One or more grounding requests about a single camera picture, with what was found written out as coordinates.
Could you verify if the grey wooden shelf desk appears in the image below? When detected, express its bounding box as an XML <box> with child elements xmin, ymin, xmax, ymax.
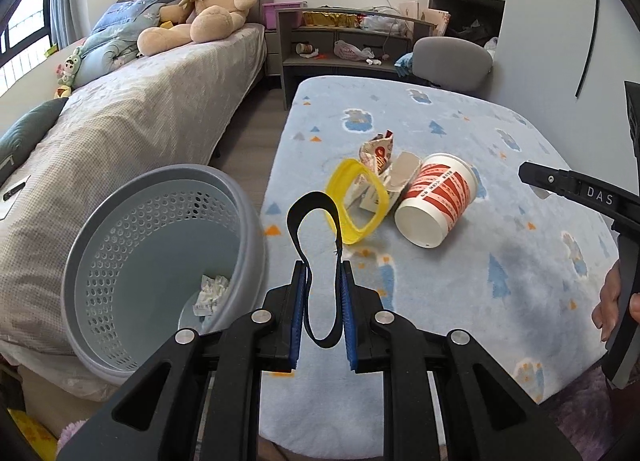
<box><xmin>277</xmin><ymin>7</ymin><xmax>435</xmax><ymax>108</ymax></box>

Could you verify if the black marker pen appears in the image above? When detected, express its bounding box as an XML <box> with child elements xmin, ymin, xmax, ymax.
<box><xmin>2</xmin><ymin>181</ymin><xmax>26</xmax><ymax>201</ymax></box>

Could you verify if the red white paper cup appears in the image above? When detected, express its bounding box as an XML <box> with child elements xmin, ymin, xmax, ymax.
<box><xmin>394</xmin><ymin>153</ymin><xmax>478</xmax><ymax>249</ymax></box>

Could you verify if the grey perforated trash bin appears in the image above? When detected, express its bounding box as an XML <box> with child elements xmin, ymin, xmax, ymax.
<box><xmin>61</xmin><ymin>164</ymin><xmax>266</xmax><ymax>386</ymax></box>

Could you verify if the grey bed with checked sheet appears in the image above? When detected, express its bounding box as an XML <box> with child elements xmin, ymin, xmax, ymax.
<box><xmin>1</xmin><ymin>22</ymin><xmax>266</xmax><ymax>401</ymax></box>

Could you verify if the white tissue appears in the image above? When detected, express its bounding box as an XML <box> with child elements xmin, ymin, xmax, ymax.
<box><xmin>193</xmin><ymin>275</ymin><xmax>229</xmax><ymax>317</ymax></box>

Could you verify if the white paper notebook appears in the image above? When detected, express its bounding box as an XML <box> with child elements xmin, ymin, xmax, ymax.
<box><xmin>0</xmin><ymin>175</ymin><xmax>30</xmax><ymax>220</ymax></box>

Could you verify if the green white medicine box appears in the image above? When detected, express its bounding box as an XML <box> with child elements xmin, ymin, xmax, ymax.
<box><xmin>344</xmin><ymin>151</ymin><xmax>421</xmax><ymax>213</ymax></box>

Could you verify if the light blue patterned blanket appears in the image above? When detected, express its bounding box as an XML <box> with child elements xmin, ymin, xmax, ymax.
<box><xmin>258</xmin><ymin>75</ymin><xmax>624</xmax><ymax>447</ymax></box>

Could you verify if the purple fuzzy rug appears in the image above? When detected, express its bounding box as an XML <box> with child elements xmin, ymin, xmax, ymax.
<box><xmin>540</xmin><ymin>366</ymin><xmax>639</xmax><ymax>460</ymax></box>

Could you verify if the pink plastic bag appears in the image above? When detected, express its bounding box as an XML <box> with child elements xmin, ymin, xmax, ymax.
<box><xmin>333</xmin><ymin>39</ymin><xmax>375</xmax><ymax>61</ymax></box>

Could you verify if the small green plush doll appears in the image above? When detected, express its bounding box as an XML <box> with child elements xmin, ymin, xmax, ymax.
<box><xmin>54</xmin><ymin>47</ymin><xmax>81</xmax><ymax>99</ymax></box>

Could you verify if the dark green pillow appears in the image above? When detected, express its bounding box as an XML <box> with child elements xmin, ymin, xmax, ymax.
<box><xmin>0</xmin><ymin>98</ymin><xmax>67</xmax><ymax>184</ymax></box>

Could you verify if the right hand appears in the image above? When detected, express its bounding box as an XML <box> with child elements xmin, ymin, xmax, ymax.
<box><xmin>591</xmin><ymin>261</ymin><xmax>640</xmax><ymax>342</ymax></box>

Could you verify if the yellow plastic lid ring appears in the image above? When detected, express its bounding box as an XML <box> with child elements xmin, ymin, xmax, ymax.
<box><xmin>324</xmin><ymin>157</ymin><xmax>391</xmax><ymax>246</ymax></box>

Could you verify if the window with black frame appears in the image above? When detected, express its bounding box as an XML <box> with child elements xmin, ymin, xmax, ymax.
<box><xmin>0</xmin><ymin>0</ymin><xmax>51</xmax><ymax>94</ymax></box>

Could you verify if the black wrist strap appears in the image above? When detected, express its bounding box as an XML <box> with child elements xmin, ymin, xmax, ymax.
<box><xmin>285</xmin><ymin>190</ymin><xmax>346</xmax><ymax>350</ymax></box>

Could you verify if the red white snack bag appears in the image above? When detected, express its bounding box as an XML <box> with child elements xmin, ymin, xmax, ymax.
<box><xmin>358</xmin><ymin>130</ymin><xmax>394</xmax><ymax>176</ymax></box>

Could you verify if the pink storage box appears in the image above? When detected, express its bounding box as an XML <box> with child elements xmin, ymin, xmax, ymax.
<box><xmin>261</xmin><ymin>0</ymin><xmax>307</xmax><ymax>31</ymax></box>

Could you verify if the light blue folded quilt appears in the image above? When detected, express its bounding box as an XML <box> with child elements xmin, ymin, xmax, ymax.
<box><xmin>73</xmin><ymin>0</ymin><xmax>164</xmax><ymax>89</ymax></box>

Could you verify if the grey office chair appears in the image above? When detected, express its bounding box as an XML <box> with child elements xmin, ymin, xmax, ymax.
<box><xmin>412</xmin><ymin>36</ymin><xmax>494</xmax><ymax>92</ymax></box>

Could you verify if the large beige teddy bear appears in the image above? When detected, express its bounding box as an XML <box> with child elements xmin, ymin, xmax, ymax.
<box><xmin>137</xmin><ymin>0</ymin><xmax>258</xmax><ymax>57</ymax></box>

